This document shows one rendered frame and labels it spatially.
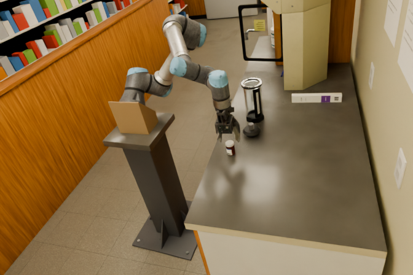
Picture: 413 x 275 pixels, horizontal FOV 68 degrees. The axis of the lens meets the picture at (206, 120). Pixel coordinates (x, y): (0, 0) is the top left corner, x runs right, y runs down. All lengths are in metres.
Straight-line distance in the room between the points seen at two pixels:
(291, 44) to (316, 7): 0.23
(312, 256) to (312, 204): 0.18
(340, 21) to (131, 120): 1.43
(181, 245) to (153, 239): 0.23
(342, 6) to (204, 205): 1.48
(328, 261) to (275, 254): 0.19
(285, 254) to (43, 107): 2.26
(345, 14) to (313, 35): 0.36
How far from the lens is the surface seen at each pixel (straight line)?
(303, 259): 1.27
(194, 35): 1.61
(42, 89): 2.87
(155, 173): 1.93
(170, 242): 2.39
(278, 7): 1.77
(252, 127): 1.56
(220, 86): 1.22
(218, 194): 1.32
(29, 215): 2.92
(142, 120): 1.72
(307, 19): 1.81
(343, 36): 2.22
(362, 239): 1.20
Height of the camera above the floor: 1.90
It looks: 33 degrees down
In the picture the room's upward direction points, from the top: 12 degrees counter-clockwise
